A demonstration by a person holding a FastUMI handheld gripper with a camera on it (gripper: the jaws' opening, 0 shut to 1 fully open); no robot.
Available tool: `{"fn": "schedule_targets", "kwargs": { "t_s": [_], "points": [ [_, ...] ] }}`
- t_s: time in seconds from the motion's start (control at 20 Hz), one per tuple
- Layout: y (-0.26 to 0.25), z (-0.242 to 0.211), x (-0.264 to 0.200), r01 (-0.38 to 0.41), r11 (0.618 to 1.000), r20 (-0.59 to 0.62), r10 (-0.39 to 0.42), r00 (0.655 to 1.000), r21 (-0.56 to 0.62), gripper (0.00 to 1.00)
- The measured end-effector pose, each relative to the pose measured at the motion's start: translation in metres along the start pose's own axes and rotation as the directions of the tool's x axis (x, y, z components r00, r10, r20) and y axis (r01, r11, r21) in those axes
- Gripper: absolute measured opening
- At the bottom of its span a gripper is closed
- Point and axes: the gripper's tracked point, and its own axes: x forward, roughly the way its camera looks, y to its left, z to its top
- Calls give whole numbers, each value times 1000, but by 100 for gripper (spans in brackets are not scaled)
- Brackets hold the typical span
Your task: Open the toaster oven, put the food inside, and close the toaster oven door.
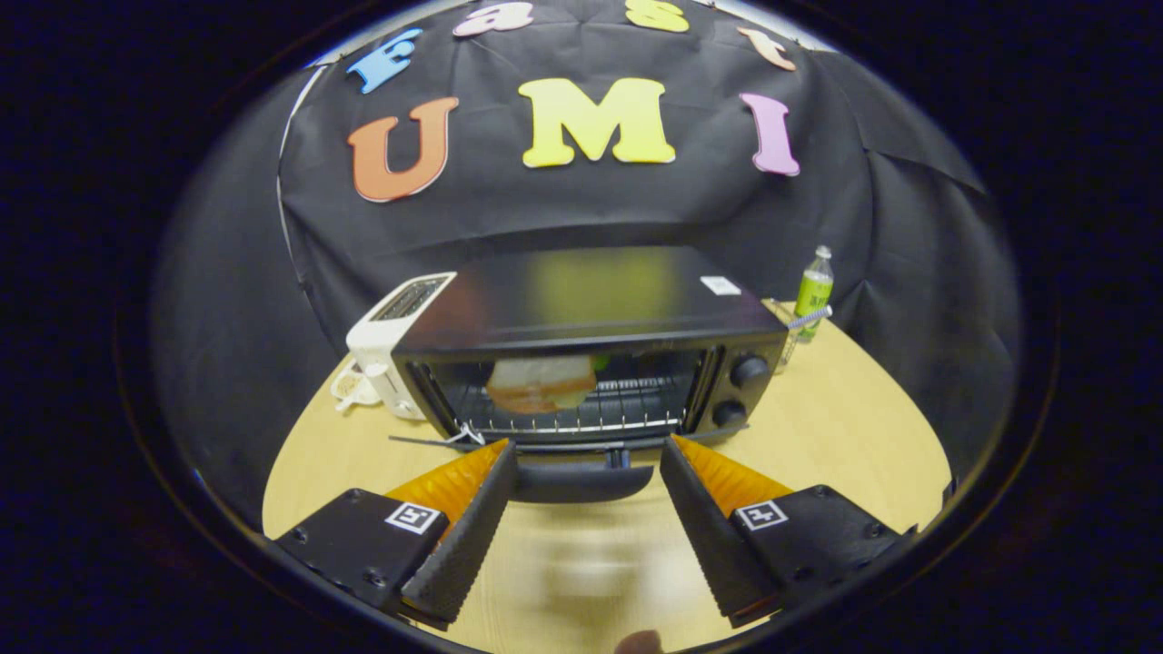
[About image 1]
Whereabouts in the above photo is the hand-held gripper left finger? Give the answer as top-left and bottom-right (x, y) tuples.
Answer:
(275, 439), (520, 629)

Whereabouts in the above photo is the clear ribbed glass cup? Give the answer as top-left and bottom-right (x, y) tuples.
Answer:
(772, 304), (805, 369)

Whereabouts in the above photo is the black toaster oven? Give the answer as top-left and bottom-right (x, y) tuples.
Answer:
(389, 245), (790, 505)

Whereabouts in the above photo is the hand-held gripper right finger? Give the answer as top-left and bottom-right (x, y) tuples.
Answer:
(660, 434), (919, 629)

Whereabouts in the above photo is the green label plastic bottle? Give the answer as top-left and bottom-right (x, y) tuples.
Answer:
(793, 245), (835, 344)

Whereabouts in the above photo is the small white saucer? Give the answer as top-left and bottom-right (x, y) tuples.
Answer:
(330, 359), (384, 411)

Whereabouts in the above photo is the white slot toaster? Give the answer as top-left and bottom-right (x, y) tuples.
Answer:
(345, 272), (458, 421)

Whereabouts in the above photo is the white bread lettuce sandwich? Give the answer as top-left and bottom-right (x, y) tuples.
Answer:
(486, 354), (599, 416)

